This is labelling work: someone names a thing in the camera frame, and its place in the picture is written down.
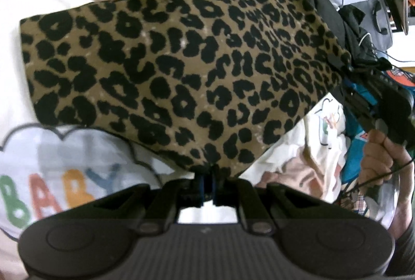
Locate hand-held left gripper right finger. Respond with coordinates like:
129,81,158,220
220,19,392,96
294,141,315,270
211,170,320,233

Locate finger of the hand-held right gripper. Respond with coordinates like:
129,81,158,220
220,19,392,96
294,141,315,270
327,51,357,77

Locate black cable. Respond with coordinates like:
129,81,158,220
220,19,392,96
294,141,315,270
339,160,415,203

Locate plaid cloth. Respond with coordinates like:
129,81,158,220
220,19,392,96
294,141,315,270
340,187,371,220

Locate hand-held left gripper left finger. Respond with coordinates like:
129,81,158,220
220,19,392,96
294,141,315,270
92,171,205,233

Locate person's right hand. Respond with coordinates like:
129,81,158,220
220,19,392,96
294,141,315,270
359,130,414,191

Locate person's right forearm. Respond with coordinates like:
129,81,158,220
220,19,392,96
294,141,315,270
384,166,415,271

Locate black folded clothes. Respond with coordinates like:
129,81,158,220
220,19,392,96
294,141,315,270
308,0,393,71

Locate leopard print garment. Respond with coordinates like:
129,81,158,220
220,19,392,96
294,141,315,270
20,0,352,178

